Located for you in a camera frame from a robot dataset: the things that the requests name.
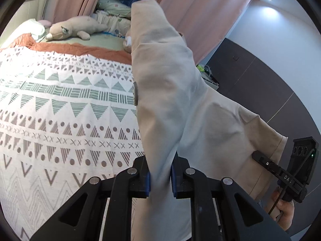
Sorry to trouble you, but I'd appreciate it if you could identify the green bed mat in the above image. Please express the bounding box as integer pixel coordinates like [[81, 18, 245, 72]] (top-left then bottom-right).
[[38, 32, 126, 53]]

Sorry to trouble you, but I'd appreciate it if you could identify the beige jacket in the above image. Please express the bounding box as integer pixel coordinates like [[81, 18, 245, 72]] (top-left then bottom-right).
[[124, 0, 289, 241]]

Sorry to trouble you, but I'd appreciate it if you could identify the pink printed pillow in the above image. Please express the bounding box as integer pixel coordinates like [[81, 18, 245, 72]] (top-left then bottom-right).
[[122, 29, 134, 55]]

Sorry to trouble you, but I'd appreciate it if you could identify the geometric patterned blanket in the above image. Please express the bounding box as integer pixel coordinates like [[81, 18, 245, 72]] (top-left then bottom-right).
[[0, 33, 151, 241]]

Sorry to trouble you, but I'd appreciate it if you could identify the white pillow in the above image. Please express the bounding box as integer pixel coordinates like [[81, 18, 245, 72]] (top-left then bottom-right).
[[17, 19, 47, 40]]

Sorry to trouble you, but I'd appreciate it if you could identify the pale bedding pile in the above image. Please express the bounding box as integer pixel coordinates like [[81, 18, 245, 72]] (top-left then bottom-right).
[[96, 0, 132, 35]]

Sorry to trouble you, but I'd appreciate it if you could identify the white nightstand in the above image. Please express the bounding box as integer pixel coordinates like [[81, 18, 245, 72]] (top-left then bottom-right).
[[196, 64, 220, 90]]

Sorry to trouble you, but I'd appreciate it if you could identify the cream leather headboard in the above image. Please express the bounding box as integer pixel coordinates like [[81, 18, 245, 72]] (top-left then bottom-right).
[[38, 0, 61, 23]]

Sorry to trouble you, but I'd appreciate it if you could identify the grey plush toy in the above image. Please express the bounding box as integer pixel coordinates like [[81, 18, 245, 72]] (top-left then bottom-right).
[[45, 16, 109, 41]]

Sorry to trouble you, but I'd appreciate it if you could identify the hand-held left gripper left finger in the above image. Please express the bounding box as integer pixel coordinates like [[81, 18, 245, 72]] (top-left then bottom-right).
[[30, 156, 151, 241]]

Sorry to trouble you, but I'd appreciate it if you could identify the person's right hand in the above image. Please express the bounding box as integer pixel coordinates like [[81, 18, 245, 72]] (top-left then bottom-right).
[[272, 188, 296, 231]]

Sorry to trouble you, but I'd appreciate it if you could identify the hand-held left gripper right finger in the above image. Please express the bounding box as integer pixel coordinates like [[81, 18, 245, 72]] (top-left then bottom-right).
[[171, 153, 291, 241]]

